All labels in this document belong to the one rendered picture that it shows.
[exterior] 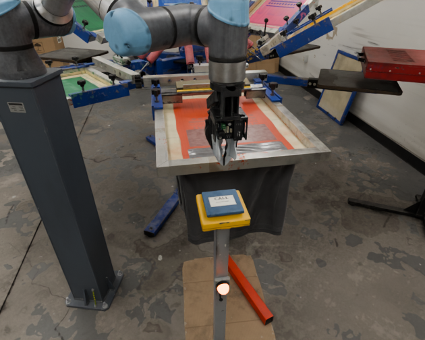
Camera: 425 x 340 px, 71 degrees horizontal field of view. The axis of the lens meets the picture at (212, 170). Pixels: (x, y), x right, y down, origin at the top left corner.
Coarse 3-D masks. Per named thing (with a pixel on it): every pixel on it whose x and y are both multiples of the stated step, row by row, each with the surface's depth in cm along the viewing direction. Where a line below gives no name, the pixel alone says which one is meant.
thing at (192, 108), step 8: (176, 104) 148; (184, 104) 148; (192, 104) 148; (200, 104) 148; (176, 112) 139; (184, 112) 139; (192, 112) 139; (200, 112) 139; (176, 120) 131; (184, 120) 131; (176, 128) 124; (184, 128) 124; (184, 136) 118; (192, 136) 117; (200, 136) 117; (184, 144) 112; (192, 144) 112; (200, 144) 112; (208, 144) 112; (224, 144) 112; (184, 152) 107
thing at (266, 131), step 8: (240, 96) 157; (240, 104) 148; (248, 104) 148; (248, 112) 139; (256, 112) 139; (264, 120) 131; (248, 128) 124; (256, 128) 124; (264, 128) 124; (272, 128) 124; (248, 136) 117; (256, 136) 117; (264, 136) 117; (272, 136) 117; (280, 136) 118; (288, 144) 112
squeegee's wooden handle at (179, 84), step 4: (192, 80) 145; (196, 80) 145; (200, 80) 145; (204, 80) 145; (208, 80) 145; (244, 80) 146; (176, 84) 141; (180, 84) 141; (248, 84) 144; (176, 88) 142; (180, 88) 139
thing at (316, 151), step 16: (160, 112) 130; (288, 112) 130; (160, 128) 116; (304, 128) 116; (160, 144) 104; (304, 144) 111; (320, 144) 104; (160, 160) 95; (176, 160) 95; (192, 160) 95; (208, 160) 95; (240, 160) 96; (256, 160) 97; (272, 160) 98; (288, 160) 99; (304, 160) 100; (320, 160) 102; (160, 176) 94
